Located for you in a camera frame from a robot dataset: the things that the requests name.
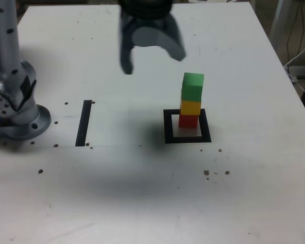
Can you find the white post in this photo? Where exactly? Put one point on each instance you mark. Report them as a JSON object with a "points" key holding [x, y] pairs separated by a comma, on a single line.
{"points": [[279, 20]]}

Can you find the black tape square outline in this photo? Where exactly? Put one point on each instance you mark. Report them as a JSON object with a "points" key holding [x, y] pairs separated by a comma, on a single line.
{"points": [[167, 127]]}

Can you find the yellow cube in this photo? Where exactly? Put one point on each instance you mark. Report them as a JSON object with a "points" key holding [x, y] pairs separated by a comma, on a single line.
{"points": [[190, 108]]}

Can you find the green cube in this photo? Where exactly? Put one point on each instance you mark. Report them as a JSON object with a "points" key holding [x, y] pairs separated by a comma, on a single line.
{"points": [[192, 89]]}

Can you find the black tape strip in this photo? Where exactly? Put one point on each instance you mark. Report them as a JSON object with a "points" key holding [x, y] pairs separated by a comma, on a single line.
{"points": [[83, 124]]}

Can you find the red cube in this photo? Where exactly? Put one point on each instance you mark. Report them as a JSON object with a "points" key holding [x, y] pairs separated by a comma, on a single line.
{"points": [[188, 121]]}

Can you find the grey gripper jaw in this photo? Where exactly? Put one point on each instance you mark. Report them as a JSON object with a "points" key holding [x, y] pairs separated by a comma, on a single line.
{"points": [[172, 43], [125, 50]]}

